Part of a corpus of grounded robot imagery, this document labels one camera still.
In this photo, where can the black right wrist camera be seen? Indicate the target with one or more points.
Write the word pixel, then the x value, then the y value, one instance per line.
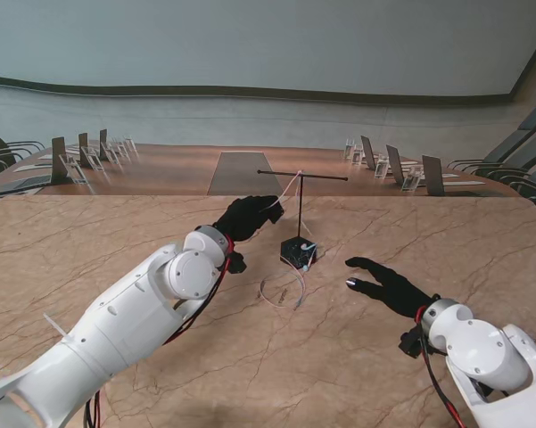
pixel 409 343

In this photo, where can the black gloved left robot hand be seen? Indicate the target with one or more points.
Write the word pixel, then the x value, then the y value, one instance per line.
pixel 245 218

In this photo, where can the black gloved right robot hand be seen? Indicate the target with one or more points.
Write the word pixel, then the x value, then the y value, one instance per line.
pixel 397 292

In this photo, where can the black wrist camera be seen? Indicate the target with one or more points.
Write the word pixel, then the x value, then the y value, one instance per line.
pixel 409 343
pixel 237 263

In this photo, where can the grey table runner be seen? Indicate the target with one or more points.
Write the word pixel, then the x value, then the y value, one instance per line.
pixel 245 174

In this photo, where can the dark upright desk screen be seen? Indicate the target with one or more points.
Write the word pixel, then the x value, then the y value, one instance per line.
pixel 432 176
pixel 103 145
pixel 83 149
pixel 368 151
pixel 59 160
pixel 394 165

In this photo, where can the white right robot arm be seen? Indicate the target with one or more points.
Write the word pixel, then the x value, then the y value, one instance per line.
pixel 472 339

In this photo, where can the white zip tie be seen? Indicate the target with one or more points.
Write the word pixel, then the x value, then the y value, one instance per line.
pixel 55 325

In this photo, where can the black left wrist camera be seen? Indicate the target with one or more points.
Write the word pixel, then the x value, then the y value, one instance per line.
pixel 237 263

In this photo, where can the black T rack marble base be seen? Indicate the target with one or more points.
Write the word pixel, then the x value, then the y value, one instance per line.
pixel 292 252

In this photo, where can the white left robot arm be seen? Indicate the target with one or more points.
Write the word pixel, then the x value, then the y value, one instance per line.
pixel 116 330

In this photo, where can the brown wooden conference table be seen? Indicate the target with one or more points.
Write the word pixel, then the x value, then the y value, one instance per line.
pixel 169 169

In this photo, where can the clear acrylic name holder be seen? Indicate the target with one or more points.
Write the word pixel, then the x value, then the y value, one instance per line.
pixel 93 159
pixel 73 171
pixel 127 146
pixel 112 153
pixel 348 149
pixel 412 179
pixel 357 154
pixel 382 168

